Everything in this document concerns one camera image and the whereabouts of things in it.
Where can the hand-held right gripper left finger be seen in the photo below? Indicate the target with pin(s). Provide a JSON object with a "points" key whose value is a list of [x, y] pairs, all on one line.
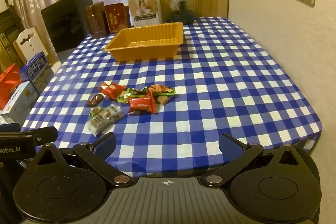
{"points": [[105, 147]]}

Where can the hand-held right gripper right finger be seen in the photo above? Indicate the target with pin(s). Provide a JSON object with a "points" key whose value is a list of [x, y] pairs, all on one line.
{"points": [[230, 146]]}

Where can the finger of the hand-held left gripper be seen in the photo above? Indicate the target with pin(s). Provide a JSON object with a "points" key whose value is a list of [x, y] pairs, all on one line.
{"points": [[44, 134]]}

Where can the grey candy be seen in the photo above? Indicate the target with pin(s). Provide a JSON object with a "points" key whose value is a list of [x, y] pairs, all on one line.
{"points": [[101, 123]]}

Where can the clear packet with blue label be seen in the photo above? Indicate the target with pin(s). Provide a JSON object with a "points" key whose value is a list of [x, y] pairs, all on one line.
{"points": [[115, 112]]}

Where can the small green snack packet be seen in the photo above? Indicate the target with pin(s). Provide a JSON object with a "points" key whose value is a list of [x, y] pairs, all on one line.
{"points": [[94, 111]]}

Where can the small dark red candy packet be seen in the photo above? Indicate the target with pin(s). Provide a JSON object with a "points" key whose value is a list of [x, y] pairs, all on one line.
{"points": [[95, 100]]}

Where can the red snack packet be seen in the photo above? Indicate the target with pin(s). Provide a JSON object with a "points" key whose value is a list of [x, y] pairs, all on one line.
{"points": [[111, 88], [141, 104]]}

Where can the green packet with dark label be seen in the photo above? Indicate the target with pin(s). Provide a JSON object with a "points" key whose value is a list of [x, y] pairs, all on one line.
{"points": [[134, 92]]}

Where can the small brown candy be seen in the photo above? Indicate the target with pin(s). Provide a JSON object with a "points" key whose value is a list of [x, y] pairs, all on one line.
{"points": [[162, 100]]}

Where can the green-edged packet with orange snack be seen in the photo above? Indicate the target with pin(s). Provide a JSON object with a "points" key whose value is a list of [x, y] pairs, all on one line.
{"points": [[161, 88]]}

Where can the yellow plastic tray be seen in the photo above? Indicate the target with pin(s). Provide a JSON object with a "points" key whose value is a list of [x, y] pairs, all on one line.
{"points": [[147, 52]]}

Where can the white cardboard box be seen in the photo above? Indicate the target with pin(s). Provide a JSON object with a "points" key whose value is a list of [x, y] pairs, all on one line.
{"points": [[19, 103]]}

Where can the red bag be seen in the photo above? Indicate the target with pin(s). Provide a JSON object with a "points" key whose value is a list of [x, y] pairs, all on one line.
{"points": [[9, 87]]}

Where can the blue milk carton box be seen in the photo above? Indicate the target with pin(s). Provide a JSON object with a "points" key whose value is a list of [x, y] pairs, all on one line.
{"points": [[36, 73]]}

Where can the blue white checked tablecloth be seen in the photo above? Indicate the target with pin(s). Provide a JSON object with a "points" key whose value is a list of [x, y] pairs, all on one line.
{"points": [[210, 82]]}

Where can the white carved chair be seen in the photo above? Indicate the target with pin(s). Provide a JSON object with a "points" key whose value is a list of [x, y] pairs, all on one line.
{"points": [[30, 41]]}

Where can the dark wooden rack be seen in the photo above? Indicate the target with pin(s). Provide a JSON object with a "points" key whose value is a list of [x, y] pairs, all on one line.
{"points": [[8, 27]]}

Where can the black countertop appliance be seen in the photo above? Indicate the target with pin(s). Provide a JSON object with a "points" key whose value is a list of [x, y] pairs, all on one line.
{"points": [[65, 22]]}

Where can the brown metal canister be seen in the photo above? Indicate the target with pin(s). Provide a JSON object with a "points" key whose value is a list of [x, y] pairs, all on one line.
{"points": [[95, 19]]}

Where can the red gift box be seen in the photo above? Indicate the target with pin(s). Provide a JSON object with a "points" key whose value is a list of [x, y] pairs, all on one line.
{"points": [[116, 18]]}

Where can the white photo-printed box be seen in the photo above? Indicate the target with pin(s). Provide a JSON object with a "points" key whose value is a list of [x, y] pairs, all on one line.
{"points": [[145, 10]]}

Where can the glass snow globe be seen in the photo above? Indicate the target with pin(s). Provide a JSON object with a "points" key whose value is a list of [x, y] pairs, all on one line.
{"points": [[182, 8]]}

